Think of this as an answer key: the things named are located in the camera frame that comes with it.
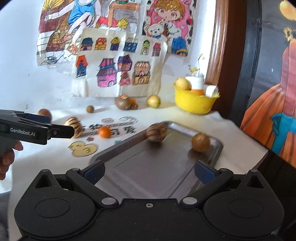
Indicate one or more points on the metal tray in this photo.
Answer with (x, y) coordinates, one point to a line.
(138, 168)

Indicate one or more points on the yellow lemon in bowl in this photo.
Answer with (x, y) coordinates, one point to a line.
(183, 83)

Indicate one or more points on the person's left hand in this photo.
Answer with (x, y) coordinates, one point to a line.
(8, 158)

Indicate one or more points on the brown wooden frame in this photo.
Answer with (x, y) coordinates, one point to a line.
(226, 53)

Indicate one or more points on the small brown fruit by kiwi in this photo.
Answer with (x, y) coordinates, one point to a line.
(134, 106)

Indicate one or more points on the white and orange bottle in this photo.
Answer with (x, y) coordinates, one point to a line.
(197, 84)

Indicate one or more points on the rolled white paper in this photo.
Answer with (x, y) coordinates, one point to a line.
(211, 90)

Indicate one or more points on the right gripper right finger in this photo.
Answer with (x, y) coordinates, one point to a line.
(212, 179)

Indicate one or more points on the yellow plastic bowl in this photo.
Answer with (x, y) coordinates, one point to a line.
(193, 103)

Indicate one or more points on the brown round melon in tray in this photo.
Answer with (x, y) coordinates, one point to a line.
(200, 142)

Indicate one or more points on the houses drawing paper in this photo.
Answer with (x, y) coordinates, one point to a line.
(111, 63)

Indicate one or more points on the brown kiwi with sticker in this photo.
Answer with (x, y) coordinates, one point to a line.
(123, 102)

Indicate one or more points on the small brown longan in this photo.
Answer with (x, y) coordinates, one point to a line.
(90, 109)

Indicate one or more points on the white printed cloth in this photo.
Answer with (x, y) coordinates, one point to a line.
(45, 206)

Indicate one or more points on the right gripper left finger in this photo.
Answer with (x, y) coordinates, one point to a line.
(84, 182)

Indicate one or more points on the girl and bear drawing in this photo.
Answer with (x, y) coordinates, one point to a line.
(171, 21)

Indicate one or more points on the yellow-red mango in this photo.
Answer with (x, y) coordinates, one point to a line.
(45, 112)

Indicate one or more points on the large coloured drawing paper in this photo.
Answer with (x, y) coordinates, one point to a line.
(62, 23)

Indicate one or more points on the small orange kumquat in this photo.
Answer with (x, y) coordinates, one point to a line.
(104, 132)

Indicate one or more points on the yellow-green round fruit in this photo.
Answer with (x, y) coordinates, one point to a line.
(154, 101)

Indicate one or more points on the striped melon in tray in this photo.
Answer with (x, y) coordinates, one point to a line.
(156, 133)

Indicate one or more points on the striped melon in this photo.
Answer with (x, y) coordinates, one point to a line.
(156, 133)
(76, 124)

